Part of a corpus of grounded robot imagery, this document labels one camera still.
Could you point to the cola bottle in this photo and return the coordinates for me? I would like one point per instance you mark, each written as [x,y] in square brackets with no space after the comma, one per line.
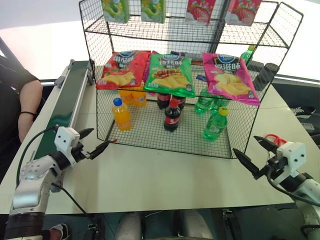
[180,102]
[162,100]
[172,117]

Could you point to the green potato chips bag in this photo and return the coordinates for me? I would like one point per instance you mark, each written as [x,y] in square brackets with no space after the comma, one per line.
[168,75]

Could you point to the dark purple pouch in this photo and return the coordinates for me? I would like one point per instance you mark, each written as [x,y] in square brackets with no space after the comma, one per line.
[186,57]

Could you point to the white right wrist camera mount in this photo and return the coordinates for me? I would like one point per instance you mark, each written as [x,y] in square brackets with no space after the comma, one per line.
[293,156]

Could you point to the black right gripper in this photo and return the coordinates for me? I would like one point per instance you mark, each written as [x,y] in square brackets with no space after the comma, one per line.
[275,166]

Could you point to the orange soda bottle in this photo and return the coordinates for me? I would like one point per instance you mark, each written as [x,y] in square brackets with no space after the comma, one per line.
[140,98]
[125,96]
[121,117]

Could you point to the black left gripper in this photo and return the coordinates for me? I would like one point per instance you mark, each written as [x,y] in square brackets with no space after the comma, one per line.
[81,152]

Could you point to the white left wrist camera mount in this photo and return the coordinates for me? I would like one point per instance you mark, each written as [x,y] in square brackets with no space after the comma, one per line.
[65,140]

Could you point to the green hanging snack packet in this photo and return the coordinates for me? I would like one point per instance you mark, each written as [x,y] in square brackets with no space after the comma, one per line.
[153,10]
[115,10]

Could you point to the green hanging snack packet right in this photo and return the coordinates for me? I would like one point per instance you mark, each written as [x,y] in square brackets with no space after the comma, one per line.
[153,10]

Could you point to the green soda bottle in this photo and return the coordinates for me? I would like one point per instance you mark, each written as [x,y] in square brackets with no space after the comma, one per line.
[247,55]
[215,125]
[221,103]
[203,102]

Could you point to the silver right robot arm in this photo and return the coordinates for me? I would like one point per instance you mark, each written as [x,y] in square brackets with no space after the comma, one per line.
[308,197]

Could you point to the person in black shirt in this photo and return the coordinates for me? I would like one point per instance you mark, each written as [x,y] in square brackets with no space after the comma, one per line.
[12,100]

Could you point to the person's bare forearm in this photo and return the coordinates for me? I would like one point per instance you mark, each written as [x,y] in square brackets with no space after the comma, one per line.
[30,100]

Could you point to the pink hanging snack packet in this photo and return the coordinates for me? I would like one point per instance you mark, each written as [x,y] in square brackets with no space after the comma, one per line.
[198,11]
[241,11]

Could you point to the black wrist band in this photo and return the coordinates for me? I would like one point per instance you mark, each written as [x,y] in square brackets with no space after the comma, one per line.
[27,113]

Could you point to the green hanging snack packet left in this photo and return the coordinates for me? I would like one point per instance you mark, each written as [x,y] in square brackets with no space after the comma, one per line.
[115,10]

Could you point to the pink potato chips bag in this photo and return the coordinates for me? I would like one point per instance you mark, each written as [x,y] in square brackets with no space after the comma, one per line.
[230,77]

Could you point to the black cylinder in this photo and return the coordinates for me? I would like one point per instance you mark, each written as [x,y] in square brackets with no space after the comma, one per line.
[268,75]
[258,75]

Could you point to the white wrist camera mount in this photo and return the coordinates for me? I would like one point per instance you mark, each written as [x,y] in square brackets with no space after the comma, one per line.
[293,156]
[65,140]

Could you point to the green conveyor belt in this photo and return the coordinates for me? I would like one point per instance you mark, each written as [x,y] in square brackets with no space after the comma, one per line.
[62,100]

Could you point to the red potato chips bag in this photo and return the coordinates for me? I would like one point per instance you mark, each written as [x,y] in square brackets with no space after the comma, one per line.
[122,71]

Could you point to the grey rounded leg cover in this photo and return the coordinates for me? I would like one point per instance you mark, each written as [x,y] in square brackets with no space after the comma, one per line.
[128,226]
[195,225]

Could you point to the grey sneaker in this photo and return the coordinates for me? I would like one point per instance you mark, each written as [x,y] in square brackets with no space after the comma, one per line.
[60,231]

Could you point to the pink hanging snack packet right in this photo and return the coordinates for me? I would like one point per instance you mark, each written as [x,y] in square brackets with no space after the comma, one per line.
[241,11]

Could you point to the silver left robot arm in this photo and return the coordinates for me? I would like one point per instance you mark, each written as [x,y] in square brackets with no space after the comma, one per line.
[31,182]

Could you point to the black and white shoe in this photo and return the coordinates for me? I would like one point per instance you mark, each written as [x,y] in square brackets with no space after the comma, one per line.
[303,111]

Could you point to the pink hanging snack packet left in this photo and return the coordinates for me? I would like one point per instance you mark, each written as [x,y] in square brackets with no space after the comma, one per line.
[198,11]

